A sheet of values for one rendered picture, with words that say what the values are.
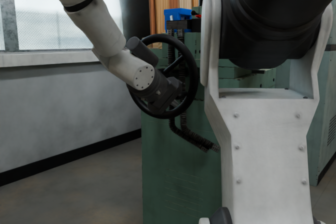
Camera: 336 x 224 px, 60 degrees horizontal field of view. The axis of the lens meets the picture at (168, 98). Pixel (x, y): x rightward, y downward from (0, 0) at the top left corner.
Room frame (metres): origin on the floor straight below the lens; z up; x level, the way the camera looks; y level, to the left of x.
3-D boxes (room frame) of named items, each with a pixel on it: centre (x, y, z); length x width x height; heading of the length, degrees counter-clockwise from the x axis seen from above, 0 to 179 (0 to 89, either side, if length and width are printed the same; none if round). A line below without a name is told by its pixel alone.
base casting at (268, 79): (1.37, -0.22, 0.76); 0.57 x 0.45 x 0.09; 148
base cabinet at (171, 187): (1.37, -0.22, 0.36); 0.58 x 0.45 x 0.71; 148
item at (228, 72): (1.22, -0.12, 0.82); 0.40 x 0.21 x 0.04; 58
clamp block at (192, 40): (1.09, -0.07, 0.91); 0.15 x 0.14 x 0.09; 58
